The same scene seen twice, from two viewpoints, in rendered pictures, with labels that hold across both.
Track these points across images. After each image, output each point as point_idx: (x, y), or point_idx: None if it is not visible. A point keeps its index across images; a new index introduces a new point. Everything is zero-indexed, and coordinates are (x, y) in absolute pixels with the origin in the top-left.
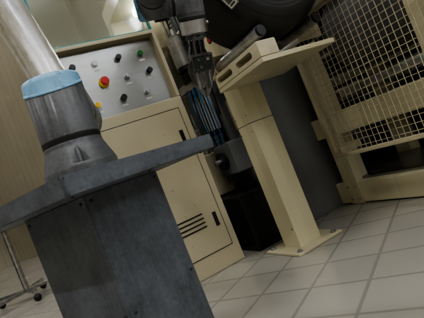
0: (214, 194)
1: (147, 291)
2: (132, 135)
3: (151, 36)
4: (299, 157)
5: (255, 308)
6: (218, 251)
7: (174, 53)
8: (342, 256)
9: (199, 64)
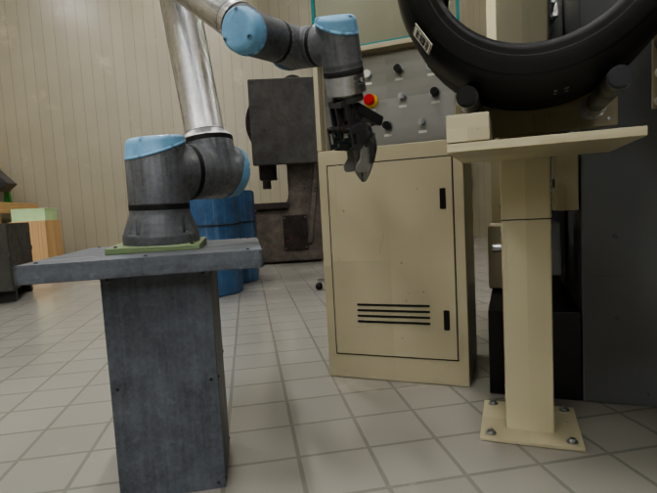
0: (458, 290)
1: (139, 378)
2: (376, 178)
3: None
4: (640, 294)
5: (334, 457)
6: (434, 360)
7: None
8: (490, 486)
9: (336, 141)
